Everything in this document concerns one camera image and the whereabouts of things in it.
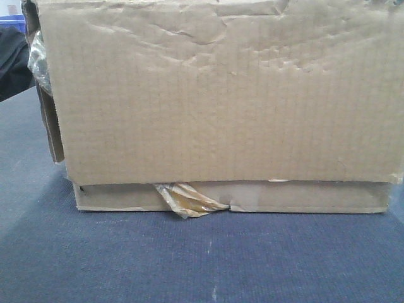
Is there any clear packing tape piece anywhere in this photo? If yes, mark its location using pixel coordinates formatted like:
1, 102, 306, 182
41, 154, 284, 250
153, 182, 230, 219

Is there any large plain cardboard box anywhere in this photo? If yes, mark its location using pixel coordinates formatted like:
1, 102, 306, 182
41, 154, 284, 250
21, 1, 403, 213

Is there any black jacket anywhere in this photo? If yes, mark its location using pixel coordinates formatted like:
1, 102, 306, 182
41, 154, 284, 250
1, 27, 35, 101

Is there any blue plastic crate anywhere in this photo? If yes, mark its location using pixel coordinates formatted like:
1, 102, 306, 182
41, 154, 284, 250
0, 15, 26, 33

